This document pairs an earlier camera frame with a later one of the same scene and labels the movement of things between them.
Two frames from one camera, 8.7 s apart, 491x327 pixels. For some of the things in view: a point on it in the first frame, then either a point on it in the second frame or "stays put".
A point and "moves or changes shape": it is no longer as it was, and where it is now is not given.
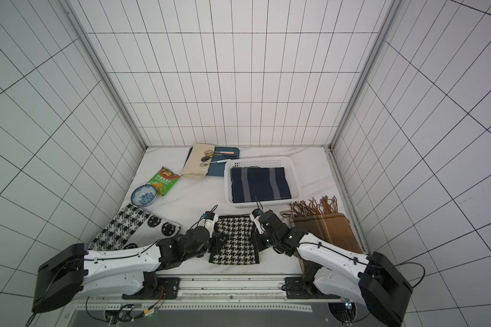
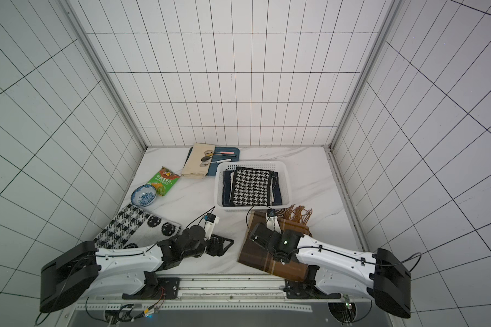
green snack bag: (164, 181) stays put
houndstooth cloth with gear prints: (133, 227) stays put
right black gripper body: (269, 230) stays put
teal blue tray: (220, 155) stays put
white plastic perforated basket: (256, 181) moves or changes shape
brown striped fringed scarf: (320, 219) to (295, 218)
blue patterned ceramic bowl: (143, 195) stays put
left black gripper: (216, 238) stays put
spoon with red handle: (211, 151) stays put
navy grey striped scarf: (258, 183) to (228, 177)
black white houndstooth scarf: (241, 246) to (252, 187)
